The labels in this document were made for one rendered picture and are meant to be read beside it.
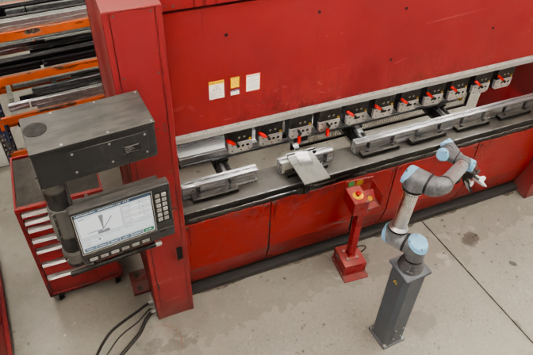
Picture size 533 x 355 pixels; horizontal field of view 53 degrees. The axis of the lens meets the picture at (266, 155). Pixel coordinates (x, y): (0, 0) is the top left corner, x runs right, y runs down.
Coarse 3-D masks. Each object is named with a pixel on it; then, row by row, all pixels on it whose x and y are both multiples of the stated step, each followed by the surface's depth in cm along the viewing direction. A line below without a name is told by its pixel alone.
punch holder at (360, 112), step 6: (360, 102) 336; (366, 102) 338; (342, 108) 343; (348, 108) 335; (354, 108) 337; (360, 108) 340; (366, 108) 342; (342, 114) 346; (348, 114) 339; (360, 114) 343; (342, 120) 348; (348, 120) 342; (354, 120) 344; (360, 120) 347
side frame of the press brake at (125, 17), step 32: (96, 0) 221; (128, 0) 222; (96, 32) 268; (128, 32) 223; (160, 32) 229; (128, 64) 233; (160, 64) 239; (160, 96) 250; (160, 128) 262; (160, 160) 275; (160, 256) 323; (160, 288) 344
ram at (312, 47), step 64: (256, 0) 261; (320, 0) 276; (384, 0) 292; (448, 0) 310; (512, 0) 331; (192, 64) 270; (256, 64) 286; (320, 64) 303; (384, 64) 323; (448, 64) 346; (512, 64) 372; (192, 128) 297
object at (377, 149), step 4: (384, 144) 374; (388, 144) 374; (396, 144) 374; (368, 148) 370; (372, 148) 370; (376, 148) 370; (380, 148) 370; (384, 148) 370; (388, 148) 371; (392, 148) 372; (396, 148) 374; (360, 152) 367; (364, 152) 367; (368, 152) 367; (372, 152) 367; (376, 152) 368; (380, 152) 370; (364, 156) 366; (368, 156) 368
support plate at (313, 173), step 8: (312, 152) 350; (296, 160) 344; (312, 160) 345; (296, 168) 339; (304, 168) 339; (312, 168) 339; (320, 168) 339; (304, 176) 333; (312, 176) 334; (320, 176) 334; (328, 176) 334; (304, 184) 329
